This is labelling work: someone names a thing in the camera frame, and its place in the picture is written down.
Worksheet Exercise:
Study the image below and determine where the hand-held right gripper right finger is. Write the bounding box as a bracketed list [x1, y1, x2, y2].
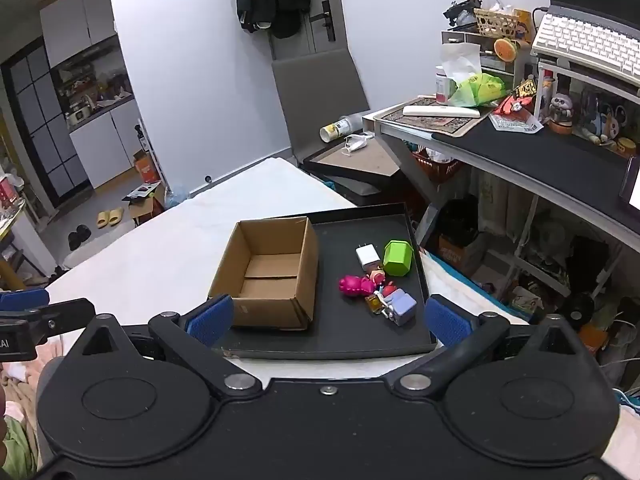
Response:
[395, 294, 583, 401]

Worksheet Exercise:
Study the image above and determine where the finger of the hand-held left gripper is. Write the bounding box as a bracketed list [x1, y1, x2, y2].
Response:
[0, 287, 51, 318]
[25, 298, 97, 347]

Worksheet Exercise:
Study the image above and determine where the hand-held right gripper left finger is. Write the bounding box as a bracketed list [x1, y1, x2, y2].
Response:
[80, 294, 263, 398]

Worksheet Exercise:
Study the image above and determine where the lavender cube box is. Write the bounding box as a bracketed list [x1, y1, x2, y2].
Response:
[387, 291, 418, 326]

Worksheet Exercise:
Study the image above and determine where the brown cardboard box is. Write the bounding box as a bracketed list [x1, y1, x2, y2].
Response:
[207, 216, 319, 332]

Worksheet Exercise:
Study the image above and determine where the green hexagonal box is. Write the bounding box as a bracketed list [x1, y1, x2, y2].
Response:
[382, 240, 414, 277]

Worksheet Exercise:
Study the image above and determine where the pink toy figure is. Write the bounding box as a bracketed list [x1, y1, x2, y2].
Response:
[338, 275, 377, 300]

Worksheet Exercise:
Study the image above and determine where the white charger plug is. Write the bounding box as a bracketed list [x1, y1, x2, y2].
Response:
[356, 243, 382, 269]

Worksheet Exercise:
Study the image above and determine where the black tray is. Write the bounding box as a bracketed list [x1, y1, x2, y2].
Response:
[212, 202, 438, 360]

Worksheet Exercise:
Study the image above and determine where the pink cloth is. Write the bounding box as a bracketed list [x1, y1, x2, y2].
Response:
[0, 345, 66, 421]

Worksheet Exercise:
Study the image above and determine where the wrapped water bottle pack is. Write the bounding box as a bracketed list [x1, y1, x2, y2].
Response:
[164, 182, 192, 211]

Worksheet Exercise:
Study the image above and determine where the open cardboard floor box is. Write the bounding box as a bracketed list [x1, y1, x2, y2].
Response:
[122, 182, 169, 227]

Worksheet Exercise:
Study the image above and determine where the red basket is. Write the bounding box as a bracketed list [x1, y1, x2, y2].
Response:
[412, 147, 464, 184]

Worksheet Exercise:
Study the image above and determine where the grey desk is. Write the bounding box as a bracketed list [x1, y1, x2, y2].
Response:
[362, 100, 640, 263]

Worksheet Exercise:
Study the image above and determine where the orange box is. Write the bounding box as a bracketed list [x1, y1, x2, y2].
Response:
[132, 150, 162, 184]

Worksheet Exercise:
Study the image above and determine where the black framed glass door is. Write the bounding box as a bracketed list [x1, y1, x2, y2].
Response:
[0, 42, 92, 207]

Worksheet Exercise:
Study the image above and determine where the dark side table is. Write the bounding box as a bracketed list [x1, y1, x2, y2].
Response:
[302, 135, 407, 197]

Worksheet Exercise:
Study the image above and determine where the black desk mat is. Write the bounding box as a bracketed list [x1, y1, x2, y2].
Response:
[432, 115, 640, 223]

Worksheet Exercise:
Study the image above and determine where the patterned mat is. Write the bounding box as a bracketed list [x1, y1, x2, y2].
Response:
[374, 101, 494, 137]

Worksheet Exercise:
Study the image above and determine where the white face mask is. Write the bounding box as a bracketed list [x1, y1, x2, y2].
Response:
[344, 133, 374, 154]

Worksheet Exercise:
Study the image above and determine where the white remote control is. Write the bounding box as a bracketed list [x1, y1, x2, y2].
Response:
[402, 105, 482, 119]

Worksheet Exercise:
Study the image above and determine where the white yellow can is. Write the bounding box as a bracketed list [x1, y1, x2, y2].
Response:
[320, 116, 362, 144]

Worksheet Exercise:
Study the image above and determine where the green plastic bag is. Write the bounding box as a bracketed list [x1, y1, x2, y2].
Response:
[447, 74, 507, 108]

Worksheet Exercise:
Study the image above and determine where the white pill bottle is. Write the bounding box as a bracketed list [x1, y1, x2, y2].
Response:
[434, 66, 451, 106]

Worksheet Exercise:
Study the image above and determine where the panda figurine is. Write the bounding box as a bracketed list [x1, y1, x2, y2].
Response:
[548, 94, 575, 135]

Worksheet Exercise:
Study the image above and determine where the grey padded board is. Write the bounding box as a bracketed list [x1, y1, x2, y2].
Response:
[271, 48, 371, 161]

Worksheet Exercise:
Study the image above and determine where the blue mouse figurine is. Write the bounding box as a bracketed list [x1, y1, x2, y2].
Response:
[581, 102, 629, 147]

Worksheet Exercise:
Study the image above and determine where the white tissue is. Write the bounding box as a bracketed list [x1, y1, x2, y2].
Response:
[440, 42, 484, 93]

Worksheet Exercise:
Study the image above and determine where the grey drawer organizer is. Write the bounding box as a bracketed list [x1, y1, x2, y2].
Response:
[441, 29, 524, 92]

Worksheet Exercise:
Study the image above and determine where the wicker basket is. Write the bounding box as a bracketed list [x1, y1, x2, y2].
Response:
[473, 8, 521, 42]

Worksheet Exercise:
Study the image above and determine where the white keyboard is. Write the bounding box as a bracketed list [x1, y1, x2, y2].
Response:
[531, 12, 640, 87]

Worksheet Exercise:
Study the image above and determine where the black door handle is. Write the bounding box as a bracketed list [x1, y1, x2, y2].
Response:
[309, 1, 337, 42]

